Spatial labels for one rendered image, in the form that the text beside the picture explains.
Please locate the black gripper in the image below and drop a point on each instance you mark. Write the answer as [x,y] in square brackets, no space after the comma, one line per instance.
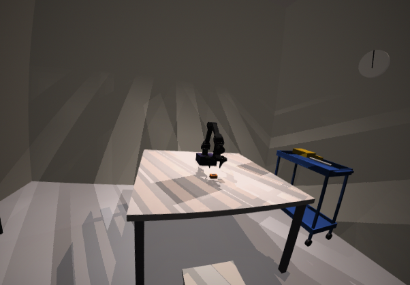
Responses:
[208,159]

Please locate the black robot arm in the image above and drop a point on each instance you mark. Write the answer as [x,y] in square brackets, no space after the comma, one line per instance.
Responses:
[212,126]

